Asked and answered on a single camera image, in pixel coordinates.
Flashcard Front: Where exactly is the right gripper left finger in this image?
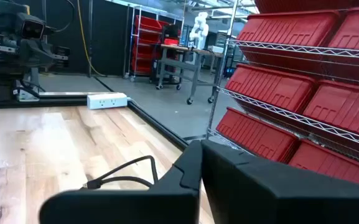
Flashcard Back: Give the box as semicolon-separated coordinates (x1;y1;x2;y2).
39;139;203;224

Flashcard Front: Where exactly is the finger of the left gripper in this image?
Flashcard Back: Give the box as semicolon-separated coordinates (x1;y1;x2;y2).
19;39;39;68
37;39;56;68

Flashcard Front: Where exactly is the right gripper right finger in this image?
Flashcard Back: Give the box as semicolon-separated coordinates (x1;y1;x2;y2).
200;139;359;224

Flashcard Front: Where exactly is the black USB cable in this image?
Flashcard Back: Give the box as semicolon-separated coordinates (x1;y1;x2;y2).
79;154;160;190

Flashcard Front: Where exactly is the long white power strip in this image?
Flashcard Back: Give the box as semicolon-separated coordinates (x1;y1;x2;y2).
86;92;133;110

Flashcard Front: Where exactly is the wooden work table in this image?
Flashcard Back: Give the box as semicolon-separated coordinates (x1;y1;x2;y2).
155;43;227;105

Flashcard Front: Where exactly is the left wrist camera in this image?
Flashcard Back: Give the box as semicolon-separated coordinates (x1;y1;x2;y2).
19;12;47;40

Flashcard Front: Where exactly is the yellow hanging cable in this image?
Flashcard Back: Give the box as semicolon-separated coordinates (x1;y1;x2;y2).
75;0;107;78

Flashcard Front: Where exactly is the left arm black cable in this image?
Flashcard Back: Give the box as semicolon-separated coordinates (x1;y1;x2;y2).
44;0;76;34

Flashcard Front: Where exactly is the background wire shelf rack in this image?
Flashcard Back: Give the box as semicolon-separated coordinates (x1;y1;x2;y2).
123;4;185;82

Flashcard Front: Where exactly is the black aluminium table frame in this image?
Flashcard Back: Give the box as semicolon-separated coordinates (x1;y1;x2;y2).
0;91;189;151

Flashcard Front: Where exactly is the chrome wire shelf rack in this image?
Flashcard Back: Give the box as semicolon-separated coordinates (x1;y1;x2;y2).
206;0;359;170

